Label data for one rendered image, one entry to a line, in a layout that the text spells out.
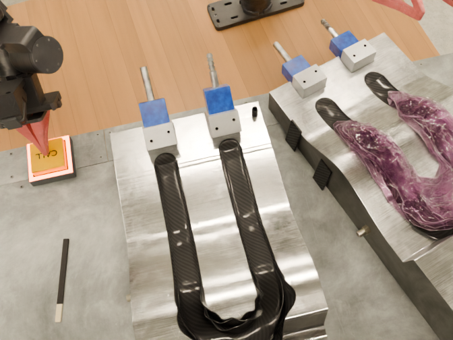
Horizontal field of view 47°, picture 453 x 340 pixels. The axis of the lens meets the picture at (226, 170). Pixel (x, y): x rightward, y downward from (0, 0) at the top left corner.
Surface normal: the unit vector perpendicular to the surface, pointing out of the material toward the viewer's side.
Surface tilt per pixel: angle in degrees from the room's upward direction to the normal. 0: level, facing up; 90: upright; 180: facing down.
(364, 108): 18
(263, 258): 28
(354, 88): 0
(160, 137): 36
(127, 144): 0
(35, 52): 67
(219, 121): 44
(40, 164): 0
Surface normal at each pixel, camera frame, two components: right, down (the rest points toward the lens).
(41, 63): 0.83, 0.14
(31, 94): 0.11, 0.46
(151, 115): 0.15, 0.15
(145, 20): -0.04, -0.44
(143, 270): -0.14, -0.79
